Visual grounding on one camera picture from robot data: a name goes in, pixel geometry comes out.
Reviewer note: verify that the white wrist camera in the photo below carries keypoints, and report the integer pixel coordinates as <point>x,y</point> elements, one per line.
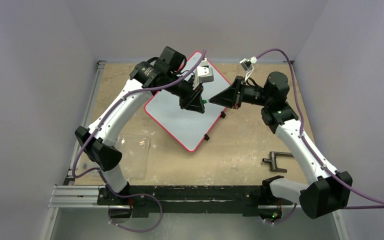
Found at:
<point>203,73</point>
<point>248,63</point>

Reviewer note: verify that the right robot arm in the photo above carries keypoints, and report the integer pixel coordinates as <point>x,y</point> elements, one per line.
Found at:
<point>323,193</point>

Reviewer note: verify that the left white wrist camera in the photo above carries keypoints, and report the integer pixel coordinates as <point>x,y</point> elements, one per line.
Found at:
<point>203,73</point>

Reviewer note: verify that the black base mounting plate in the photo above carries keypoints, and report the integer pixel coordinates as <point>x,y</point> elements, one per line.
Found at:
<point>141,200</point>

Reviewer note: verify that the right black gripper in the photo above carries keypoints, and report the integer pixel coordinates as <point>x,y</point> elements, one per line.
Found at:
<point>238,93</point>

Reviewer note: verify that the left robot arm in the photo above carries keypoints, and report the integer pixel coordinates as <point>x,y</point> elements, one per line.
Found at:
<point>161,73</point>

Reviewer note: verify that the clear plastic screw box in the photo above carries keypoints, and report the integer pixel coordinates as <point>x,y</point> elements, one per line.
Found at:
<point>135,153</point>

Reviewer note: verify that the aluminium frame rail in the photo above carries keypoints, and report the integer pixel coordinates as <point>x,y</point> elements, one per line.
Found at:
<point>82,196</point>

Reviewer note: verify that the grey metal crank handle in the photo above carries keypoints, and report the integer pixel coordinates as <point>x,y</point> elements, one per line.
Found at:
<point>272,161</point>

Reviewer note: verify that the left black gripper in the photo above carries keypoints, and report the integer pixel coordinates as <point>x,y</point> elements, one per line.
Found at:
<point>191,101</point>

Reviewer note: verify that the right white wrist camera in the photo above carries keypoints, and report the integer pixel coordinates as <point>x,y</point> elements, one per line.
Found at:
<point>248,63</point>

